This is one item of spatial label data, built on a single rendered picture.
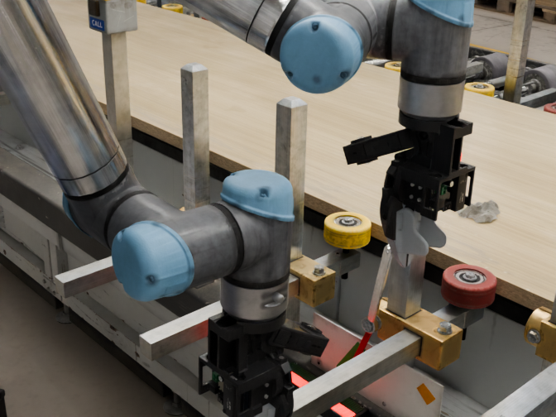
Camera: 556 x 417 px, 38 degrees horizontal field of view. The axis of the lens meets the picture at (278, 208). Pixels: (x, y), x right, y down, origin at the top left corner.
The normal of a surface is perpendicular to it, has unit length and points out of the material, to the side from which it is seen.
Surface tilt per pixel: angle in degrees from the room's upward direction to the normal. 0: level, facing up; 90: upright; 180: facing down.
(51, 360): 0
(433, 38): 90
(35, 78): 99
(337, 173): 0
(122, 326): 0
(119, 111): 90
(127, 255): 89
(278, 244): 90
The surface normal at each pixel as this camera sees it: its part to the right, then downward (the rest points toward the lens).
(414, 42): -0.27, 0.56
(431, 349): -0.74, 0.26
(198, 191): 0.67, 0.32
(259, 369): 0.04, -0.91
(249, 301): -0.17, 0.38
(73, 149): 0.29, 0.54
